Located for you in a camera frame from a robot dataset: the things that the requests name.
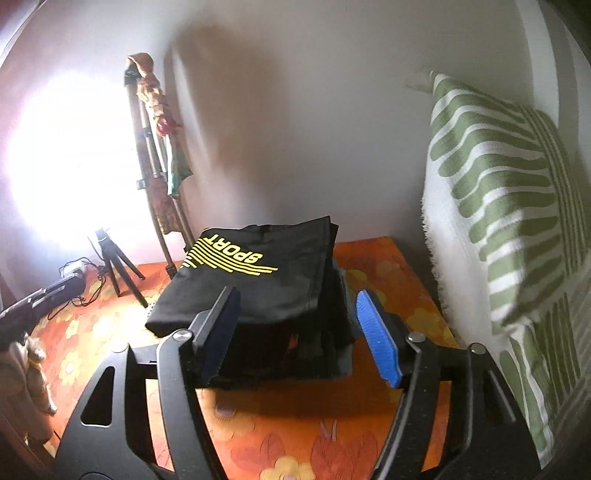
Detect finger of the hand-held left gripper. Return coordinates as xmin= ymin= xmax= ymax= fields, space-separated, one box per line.
xmin=42 ymin=272 xmax=87 ymax=304

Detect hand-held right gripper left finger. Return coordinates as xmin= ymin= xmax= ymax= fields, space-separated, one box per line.
xmin=55 ymin=285 xmax=243 ymax=480

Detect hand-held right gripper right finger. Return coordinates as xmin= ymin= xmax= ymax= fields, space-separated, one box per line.
xmin=355 ymin=290 xmax=542 ymax=480

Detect black shirt yellow sport print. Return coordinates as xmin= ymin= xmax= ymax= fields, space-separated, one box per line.
xmin=145 ymin=215 xmax=341 ymax=339

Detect stack of dark clothes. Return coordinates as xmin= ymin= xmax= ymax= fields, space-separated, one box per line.
xmin=198 ymin=258 xmax=360 ymax=387

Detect person's left hand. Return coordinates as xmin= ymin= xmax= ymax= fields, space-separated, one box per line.
xmin=0 ymin=336 xmax=58 ymax=416

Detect white power strip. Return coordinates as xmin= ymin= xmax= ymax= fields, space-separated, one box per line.
xmin=59 ymin=258 xmax=89 ymax=278

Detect small black tripod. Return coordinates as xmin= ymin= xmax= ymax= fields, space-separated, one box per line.
xmin=87 ymin=227 xmax=149 ymax=308

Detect white fringed blanket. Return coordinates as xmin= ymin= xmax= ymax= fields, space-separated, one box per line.
xmin=419 ymin=154 xmax=511 ymax=335

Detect orange floral bedsheet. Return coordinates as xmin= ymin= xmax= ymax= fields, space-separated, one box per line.
xmin=18 ymin=235 xmax=462 ymax=480

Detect bright round lamp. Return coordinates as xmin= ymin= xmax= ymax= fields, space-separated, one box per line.
xmin=0 ymin=65 xmax=155 ymax=261

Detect tall tripod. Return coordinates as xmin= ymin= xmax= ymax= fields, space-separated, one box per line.
xmin=122 ymin=65 xmax=197 ymax=280

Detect teal green cloth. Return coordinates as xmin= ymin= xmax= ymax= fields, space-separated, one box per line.
xmin=164 ymin=131 xmax=195 ymax=200

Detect green striped cushion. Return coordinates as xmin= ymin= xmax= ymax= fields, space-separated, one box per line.
xmin=498 ymin=277 xmax=591 ymax=464

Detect green striped pillow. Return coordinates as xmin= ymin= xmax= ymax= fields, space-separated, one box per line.
xmin=427 ymin=71 xmax=586 ymax=335

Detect orange patterned cloth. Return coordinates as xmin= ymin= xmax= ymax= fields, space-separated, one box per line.
xmin=126 ymin=52 xmax=185 ymax=139

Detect black cables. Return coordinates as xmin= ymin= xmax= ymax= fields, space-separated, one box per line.
xmin=46 ymin=261 xmax=118 ymax=320

